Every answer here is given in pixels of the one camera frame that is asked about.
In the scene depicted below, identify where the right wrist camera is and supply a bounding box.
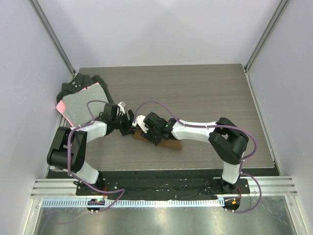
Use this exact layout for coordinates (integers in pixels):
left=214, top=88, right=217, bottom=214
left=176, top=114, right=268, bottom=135
left=132, top=115, right=149, bottom=133

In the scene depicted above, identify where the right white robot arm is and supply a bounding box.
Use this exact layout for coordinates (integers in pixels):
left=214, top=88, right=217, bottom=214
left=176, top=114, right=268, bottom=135
left=133, top=112, right=249, bottom=193

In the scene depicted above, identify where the white slotted cable duct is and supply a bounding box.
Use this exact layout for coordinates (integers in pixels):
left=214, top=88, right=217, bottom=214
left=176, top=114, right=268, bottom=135
left=42, top=197, right=224, bottom=208

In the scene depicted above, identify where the pink cloth napkin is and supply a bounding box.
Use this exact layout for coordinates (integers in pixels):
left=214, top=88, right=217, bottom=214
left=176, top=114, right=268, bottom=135
left=56, top=83, right=101, bottom=127

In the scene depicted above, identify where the brown cloth napkin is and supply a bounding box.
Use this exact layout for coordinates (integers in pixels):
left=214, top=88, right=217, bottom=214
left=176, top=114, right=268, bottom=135
left=132, top=127, right=182, bottom=150

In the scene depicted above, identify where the grey cloth napkin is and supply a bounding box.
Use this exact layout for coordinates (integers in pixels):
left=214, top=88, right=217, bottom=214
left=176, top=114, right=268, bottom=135
left=63, top=83, right=108, bottom=127

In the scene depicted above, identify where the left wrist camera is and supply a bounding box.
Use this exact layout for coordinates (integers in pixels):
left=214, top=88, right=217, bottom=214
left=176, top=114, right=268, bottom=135
left=117, top=101, right=126, bottom=114

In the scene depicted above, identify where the purple cable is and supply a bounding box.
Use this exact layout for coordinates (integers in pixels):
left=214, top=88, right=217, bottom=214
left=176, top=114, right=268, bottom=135
left=133, top=101, right=264, bottom=215
left=67, top=100, right=126, bottom=225

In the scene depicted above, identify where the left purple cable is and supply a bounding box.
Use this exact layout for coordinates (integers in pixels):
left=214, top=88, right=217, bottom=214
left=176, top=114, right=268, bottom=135
left=67, top=100, right=126, bottom=225

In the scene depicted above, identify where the black cloth pile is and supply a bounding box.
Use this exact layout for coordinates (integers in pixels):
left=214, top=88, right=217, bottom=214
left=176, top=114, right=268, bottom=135
left=56, top=73, right=113, bottom=104

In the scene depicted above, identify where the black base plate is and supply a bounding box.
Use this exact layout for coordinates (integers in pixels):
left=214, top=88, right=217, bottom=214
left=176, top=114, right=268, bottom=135
left=75, top=169, right=250, bottom=201

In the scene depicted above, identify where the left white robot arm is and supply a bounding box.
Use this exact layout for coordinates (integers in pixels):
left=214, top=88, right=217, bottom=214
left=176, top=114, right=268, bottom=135
left=47, top=102, right=134, bottom=195

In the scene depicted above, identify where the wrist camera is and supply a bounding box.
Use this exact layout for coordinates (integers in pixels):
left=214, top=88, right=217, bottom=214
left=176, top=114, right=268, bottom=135
left=132, top=115, right=149, bottom=133
left=117, top=101, right=126, bottom=114

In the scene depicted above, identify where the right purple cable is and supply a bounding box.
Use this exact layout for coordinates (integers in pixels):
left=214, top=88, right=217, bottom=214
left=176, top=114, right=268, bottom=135
left=133, top=101, right=264, bottom=215

